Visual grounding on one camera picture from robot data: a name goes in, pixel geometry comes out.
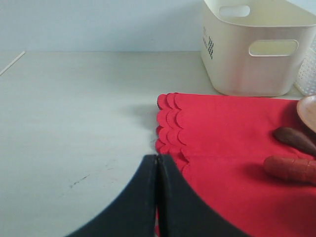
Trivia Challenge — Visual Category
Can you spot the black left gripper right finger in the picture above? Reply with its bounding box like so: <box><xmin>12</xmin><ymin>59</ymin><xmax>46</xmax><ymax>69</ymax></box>
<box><xmin>157</xmin><ymin>155</ymin><xmax>249</xmax><ymax>237</ymax></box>

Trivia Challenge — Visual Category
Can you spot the dark wooden spoon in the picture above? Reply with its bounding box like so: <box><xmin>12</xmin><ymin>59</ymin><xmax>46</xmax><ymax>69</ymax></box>
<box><xmin>272</xmin><ymin>127</ymin><xmax>316</xmax><ymax>157</ymax></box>

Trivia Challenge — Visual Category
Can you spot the white perforated plastic basket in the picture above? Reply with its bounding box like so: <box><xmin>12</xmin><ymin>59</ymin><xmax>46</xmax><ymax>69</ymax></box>
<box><xmin>294</xmin><ymin>40</ymin><xmax>316</xmax><ymax>96</ymax></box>

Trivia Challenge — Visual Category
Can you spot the brown round plate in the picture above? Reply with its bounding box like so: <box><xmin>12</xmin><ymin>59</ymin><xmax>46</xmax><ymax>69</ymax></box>
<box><xmin>296</xmin><ymin>94</ymin><xmax>316</xmax><ymax>133</ymax></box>

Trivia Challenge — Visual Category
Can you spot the cream plastic bin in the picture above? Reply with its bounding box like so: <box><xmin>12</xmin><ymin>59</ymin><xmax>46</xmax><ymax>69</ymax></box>
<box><xmin>201</xmin><ymin>0</ymin><xmax>316</xmax><ymax>97</ymax></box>

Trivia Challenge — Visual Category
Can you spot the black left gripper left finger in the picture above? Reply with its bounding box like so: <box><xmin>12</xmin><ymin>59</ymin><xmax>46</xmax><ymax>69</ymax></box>
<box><xmin>68</xmin><ymin>155</ymin><xmax>157</xmax><ymax>237</ymax></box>

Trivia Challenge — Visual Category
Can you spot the red scalloped cloth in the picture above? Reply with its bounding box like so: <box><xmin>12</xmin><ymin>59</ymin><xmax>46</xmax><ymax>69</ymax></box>
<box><xmin>156</xmin><ymin>93</ymin><xmax>316</xmax><ymax>237</ymax></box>

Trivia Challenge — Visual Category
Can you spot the red sausage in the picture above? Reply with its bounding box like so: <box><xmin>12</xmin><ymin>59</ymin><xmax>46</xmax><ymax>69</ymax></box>
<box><xmin>263</xmin><ymin>156</ymin><xmax>316</xmax><ymax>186</ymax></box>

